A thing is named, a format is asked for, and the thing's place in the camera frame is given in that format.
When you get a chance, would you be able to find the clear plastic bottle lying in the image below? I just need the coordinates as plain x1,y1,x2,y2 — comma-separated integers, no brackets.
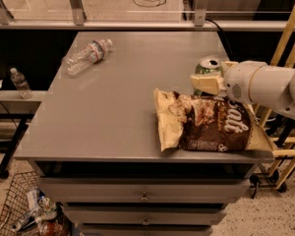
63,39,113,76

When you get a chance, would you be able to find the small upright water bottle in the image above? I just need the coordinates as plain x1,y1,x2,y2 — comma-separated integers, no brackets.
10,68,32,99

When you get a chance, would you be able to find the grey drawer cabinet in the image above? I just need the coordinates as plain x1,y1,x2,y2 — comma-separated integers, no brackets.
16,31,272,236

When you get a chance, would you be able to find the green soda can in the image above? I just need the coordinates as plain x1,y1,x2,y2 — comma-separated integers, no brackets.
194,55,222,95

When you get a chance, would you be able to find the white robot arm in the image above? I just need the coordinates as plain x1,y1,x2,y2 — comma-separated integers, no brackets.
191,61,295,120

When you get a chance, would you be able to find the metal railing frame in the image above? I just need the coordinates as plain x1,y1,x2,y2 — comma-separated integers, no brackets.
0,0,285,31

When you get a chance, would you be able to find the grey side bench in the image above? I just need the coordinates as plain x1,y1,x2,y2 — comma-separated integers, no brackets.
0,90,46,179

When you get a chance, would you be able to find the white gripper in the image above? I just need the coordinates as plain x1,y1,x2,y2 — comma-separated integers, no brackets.
191,61,266,104

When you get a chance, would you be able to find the brown chip bag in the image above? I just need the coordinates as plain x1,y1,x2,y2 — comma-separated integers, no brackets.
154,88,272,152

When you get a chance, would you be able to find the wire basket with trash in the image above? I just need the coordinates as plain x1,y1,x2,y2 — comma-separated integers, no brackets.
0,172,71,236

